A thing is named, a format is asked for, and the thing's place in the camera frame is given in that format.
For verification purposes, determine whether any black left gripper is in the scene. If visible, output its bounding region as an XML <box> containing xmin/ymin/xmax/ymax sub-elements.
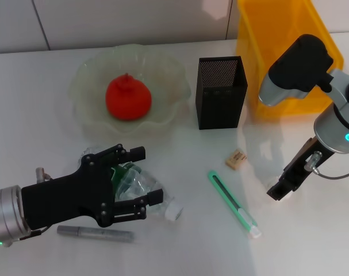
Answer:
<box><xmin>21</xmin><ymin>143</ymin><xmax>164</xmax><ymax>231</ymax></box>

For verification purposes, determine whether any beige eraser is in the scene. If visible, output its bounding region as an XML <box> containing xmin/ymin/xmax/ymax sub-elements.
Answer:
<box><xmin>225</xmin><ymin>148</ymin><xmax>248</xmax><ymax>170</ymax></box>

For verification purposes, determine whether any white paper ball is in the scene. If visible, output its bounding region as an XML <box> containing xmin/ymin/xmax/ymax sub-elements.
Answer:
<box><xmin>263</xmin><ymin>177</ymin><xmax>293</xmax><ymax>202</ymax></box>

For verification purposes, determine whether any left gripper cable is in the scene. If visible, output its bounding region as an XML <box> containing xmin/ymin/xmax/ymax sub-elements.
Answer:
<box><xmin>18</xmin><ymin>167</ymin><xmax>53</xmax><ymax>240</ymax></box>

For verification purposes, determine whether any clear plastic water bottle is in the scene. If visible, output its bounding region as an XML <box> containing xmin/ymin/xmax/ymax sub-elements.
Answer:
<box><xmin>80</xmin><ymin>146</ymin><xmax>184</xmax><ymax>221</ymax></box>

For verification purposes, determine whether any translucent green fruit plate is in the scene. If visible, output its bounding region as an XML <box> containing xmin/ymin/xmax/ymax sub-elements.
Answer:
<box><xmin>68</xmin><ymin>43</ymin><xmax>192</xmax><ymax>137</ymax></box>

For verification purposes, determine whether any yellow plastic storage bin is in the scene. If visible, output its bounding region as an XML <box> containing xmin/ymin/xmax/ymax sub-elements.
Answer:
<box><xmin>236</xmin><ymin>0</ymin><xmax>344</xmax><ymax>118</ymax></box>

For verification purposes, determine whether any grey marker pen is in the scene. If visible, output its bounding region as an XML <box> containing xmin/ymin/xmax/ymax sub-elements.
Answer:
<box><xmin>56</xmin><ymin>225</ymin><xmax>135</xmax><ymax>243</ymax></box>

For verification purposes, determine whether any black mesh pen holder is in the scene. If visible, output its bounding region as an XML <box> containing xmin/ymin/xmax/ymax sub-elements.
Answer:
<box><xmin>195</xmin><ymin>56</ymin><xmax>248</xmax><ymax>130</ymax></box>

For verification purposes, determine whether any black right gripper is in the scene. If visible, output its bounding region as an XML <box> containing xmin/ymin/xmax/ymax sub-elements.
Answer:
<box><xmin>266</xmin><ymin>137</ymin><xmax>335</xmax><ymax>201</ymax></box>

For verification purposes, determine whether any green utility knife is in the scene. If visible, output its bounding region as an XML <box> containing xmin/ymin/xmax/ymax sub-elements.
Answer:
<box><xmin>207</xmin><ymin>170</ymin><xmax>263</xmax><ymax>239</ymax></box>

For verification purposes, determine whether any orange fruit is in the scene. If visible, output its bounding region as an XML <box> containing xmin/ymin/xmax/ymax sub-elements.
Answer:
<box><xmin>105</xmin><ymin>73</ymin><xmax>152</xmax><ymax>121</ymax></box>

